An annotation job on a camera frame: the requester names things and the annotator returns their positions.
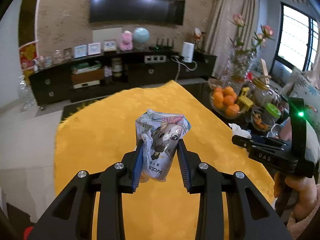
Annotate white tall air purifier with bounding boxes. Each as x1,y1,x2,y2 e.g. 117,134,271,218
182,42,195,63

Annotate glass snack bowl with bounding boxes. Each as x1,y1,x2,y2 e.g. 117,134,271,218
251,109,275,132

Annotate black flat television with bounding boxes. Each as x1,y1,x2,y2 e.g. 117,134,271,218
89,0,187,27

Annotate printed plastic wrapper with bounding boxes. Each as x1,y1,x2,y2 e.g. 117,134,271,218
135,109,193,182

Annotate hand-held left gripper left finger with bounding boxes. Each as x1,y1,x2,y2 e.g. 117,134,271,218
26,139,145,240

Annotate jar with green lid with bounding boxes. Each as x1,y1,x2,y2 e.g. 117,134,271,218
265,103,282,127

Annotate white panel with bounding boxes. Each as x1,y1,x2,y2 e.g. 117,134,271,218
92,27,123,49

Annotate stacked jars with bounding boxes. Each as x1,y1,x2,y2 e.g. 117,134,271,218
112,58,123,80

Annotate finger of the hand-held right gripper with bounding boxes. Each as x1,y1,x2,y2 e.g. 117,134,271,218
231,135,283,153
250,134,291,147

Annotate window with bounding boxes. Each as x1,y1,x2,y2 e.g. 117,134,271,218
274,2,320,73

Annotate black television cabinet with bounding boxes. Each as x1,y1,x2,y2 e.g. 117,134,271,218
29,50,217,105

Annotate yellow toy chair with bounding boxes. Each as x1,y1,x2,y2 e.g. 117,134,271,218
237,86,254,112

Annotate glass jar with gold lid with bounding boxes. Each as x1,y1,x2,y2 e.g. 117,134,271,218
249,77,280,108

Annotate floral cushion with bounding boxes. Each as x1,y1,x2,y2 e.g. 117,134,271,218
282,67,320,163

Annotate blue picture frame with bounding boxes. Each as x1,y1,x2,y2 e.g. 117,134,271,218
104,39,117,52
74,44,87,58
88,42,102,55

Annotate wooden stick craft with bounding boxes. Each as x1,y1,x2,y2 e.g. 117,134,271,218
260,59,272,85

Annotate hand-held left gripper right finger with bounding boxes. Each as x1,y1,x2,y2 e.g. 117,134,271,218
176,139,294,240

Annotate brown box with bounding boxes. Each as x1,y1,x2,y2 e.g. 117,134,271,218
71,69,105,88

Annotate pink plush toy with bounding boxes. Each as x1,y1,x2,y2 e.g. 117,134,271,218
119,30,133,51

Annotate person's right hand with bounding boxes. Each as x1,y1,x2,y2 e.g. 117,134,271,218
274,172,320,221

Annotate white power strip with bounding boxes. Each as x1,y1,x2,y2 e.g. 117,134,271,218
144,54,167,63

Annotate yellow table cloth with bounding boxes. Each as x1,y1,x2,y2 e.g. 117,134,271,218
54,80,275,240

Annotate white power cable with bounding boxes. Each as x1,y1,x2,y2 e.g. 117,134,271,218
171,56,198,80

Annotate beige curtain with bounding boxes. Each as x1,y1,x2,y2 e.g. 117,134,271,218
205,0,267,80

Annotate white tissue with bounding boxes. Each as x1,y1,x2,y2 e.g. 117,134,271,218
229,123,252,140

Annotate green packets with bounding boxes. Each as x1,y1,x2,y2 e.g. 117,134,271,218
72,63,102,73

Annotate pile of oranges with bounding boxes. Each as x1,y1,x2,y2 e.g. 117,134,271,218
212,86,240,117

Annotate red festive poster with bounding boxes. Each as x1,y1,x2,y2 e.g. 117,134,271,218
19,41,38,77

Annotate black router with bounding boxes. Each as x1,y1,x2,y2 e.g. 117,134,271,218
149,38,175,51

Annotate pink rose bouquet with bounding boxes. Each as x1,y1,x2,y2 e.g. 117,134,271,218
221,14,275,85

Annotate large clear water bottle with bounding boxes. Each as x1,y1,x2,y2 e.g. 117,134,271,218
17,76,37,112

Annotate person's right forearm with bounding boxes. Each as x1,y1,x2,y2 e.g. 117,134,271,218
285,212,320,240

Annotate pale blue globe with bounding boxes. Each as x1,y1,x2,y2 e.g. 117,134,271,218
133,27,150,49

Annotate glass fruit bowl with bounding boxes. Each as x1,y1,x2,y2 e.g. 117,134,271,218
209,90,244,119

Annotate cat figurine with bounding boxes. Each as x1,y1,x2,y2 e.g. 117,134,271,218
193,27,207,49

